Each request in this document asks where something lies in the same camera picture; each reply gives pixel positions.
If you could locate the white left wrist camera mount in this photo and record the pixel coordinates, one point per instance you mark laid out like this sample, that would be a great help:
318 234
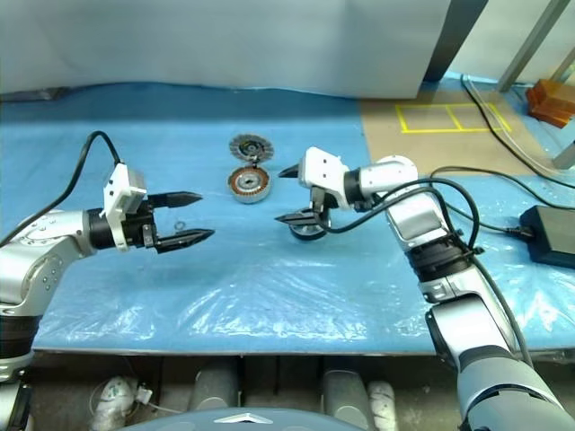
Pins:
117 188

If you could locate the black power adapter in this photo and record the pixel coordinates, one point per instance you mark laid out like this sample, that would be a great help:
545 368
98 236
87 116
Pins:
552 233

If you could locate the yellow tape rectangle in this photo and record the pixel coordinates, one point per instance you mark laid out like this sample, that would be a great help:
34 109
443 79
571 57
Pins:
449 130

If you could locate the blue plastic table sheet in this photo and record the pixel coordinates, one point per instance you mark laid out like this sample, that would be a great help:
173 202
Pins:
135 292

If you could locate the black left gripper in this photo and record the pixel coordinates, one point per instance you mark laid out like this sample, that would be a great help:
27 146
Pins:
141 229

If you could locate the grey rounded cylinder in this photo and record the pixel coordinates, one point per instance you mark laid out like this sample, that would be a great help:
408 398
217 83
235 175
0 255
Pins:
215 386
343 390

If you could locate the orange-brown wooden block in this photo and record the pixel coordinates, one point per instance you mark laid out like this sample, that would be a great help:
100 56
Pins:
550 101

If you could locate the small white plug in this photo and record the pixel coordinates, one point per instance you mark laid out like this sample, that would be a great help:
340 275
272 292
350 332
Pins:
144 394

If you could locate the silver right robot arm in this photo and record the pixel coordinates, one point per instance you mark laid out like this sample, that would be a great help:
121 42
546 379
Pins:
413 215

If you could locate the grey robot torso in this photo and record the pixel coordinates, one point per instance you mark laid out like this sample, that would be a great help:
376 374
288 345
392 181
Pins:
251 422

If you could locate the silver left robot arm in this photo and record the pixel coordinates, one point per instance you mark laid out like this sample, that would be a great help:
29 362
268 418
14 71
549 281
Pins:
45 242

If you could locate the grey metal leg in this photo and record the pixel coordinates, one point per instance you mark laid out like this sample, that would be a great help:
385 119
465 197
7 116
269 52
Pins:
565 150

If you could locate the large white panel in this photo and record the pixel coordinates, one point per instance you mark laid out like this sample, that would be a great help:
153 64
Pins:
224 40

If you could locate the dark finned rotor disc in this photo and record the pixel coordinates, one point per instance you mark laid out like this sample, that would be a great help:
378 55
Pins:
251 148

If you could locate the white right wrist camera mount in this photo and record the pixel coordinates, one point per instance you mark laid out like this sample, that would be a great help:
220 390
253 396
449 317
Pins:
321 168

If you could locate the motor stator with copper windings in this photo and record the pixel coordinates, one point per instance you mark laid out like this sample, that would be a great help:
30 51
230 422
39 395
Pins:
249 192

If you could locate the brown cardboard mat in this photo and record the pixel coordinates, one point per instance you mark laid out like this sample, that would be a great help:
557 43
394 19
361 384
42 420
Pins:
427 148

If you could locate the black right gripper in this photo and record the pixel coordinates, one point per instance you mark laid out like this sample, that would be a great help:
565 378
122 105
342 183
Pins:
324 204

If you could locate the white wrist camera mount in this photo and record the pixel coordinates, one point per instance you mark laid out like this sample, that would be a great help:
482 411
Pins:
321 168
117 188

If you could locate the slanted aluminium frame bar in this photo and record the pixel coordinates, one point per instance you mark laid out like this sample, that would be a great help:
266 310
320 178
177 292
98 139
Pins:
530 45

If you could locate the silver motor end cap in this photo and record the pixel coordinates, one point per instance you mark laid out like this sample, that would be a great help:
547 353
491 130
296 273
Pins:
307 234

